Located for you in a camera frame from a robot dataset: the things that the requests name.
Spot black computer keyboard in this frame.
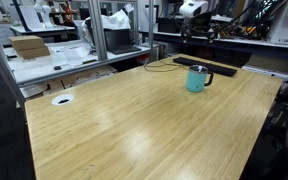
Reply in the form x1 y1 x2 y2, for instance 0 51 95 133
173 57 237 77

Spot white crumpled plastic bag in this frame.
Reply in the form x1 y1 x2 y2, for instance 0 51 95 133
83 3 135 32

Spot long grey shelf bench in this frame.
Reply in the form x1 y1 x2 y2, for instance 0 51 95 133
153 32 288 48

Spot black laptop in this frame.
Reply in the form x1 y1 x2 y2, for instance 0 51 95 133
104 29 140 55

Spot black keyboard cable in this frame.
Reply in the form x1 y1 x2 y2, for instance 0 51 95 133
143 59 188 73

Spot white workbench with frame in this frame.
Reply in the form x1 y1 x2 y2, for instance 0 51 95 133
0 0 156 111

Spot aluminium frame post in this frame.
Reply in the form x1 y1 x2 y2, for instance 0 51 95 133
87 0 108 61

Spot stacked cardboard boxes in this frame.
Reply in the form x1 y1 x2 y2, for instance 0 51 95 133
9 36 50 59

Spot black box on shelf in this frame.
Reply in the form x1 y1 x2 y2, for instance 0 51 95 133
158 18 183 33

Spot white table cable grommet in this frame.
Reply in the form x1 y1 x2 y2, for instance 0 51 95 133
51 94 75 106

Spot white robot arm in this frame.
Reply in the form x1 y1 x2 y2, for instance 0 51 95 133
179 0 219 43

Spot teal mug with black handle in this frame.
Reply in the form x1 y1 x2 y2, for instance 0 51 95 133
186 65 214 92

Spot flat cardboard under bench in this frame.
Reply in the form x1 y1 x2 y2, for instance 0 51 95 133
20 65 117 99

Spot black chair at right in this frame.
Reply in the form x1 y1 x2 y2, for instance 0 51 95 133
240 56 288 180

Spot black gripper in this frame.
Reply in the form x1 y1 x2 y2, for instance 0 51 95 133
180 13 217 43

